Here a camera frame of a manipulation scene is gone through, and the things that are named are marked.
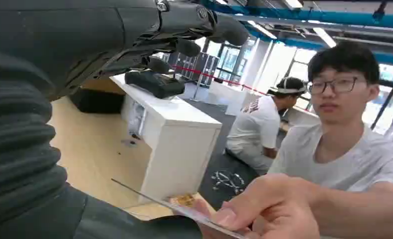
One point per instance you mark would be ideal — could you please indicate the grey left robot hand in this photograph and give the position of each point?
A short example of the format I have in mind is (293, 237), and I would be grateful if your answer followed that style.
(68, 36)

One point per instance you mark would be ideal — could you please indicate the person's hand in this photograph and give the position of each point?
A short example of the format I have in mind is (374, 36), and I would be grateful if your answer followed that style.
(275, 204)

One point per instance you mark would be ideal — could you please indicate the clear card with gold chip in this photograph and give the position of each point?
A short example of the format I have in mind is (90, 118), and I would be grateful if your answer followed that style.
(183, 204)

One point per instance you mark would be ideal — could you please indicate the ribbed grey left robot arm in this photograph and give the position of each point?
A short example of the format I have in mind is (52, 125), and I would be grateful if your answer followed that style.
(15, 138)

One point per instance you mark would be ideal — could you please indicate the black box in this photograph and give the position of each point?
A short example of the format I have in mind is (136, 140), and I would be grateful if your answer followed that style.
(96, 101)

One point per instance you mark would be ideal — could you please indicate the seated person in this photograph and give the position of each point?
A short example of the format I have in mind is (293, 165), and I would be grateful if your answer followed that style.
(255, 128)

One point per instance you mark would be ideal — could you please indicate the person with glasses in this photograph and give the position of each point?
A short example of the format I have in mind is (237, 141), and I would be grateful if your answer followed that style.
(348, 158)

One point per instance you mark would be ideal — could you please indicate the black bag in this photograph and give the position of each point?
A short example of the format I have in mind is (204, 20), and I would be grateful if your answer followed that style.
(153, 84)

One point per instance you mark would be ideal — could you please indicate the dark grey floor mat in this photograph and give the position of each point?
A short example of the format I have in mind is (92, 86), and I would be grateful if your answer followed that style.
(221, 118)

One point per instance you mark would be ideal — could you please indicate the white counter cabinet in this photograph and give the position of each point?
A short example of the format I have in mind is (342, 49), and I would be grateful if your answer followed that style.
(180, 145)

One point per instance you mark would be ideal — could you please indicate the white table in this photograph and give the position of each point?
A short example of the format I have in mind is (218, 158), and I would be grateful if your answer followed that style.
(231, 95)

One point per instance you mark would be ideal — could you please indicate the black and white cap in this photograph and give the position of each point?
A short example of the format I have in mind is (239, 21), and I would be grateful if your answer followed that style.
(290, 85)

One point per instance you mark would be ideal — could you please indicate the dark-framed glasses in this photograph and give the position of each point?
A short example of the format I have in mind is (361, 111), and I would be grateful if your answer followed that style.
(340, 85)

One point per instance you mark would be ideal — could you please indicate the dark shelf rack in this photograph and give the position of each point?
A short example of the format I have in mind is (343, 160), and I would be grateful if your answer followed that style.
(201, 67)

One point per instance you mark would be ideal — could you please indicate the red barrier belt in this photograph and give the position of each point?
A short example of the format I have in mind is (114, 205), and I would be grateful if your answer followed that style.
(216, 78)

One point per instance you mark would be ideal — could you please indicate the long ceiling light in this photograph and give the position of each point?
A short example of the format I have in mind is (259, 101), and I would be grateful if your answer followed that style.
(325, 37)
(261, 29)

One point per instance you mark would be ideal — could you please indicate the blue ceiling beam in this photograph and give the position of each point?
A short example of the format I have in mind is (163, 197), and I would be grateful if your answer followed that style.
(391, 58)

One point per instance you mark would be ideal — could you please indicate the blue ceiling pipe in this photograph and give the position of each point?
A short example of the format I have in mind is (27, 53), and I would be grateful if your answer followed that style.
(325, 15)

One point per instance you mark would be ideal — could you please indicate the silver barrier post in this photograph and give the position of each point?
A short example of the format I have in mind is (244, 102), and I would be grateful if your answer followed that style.
(199, 85)

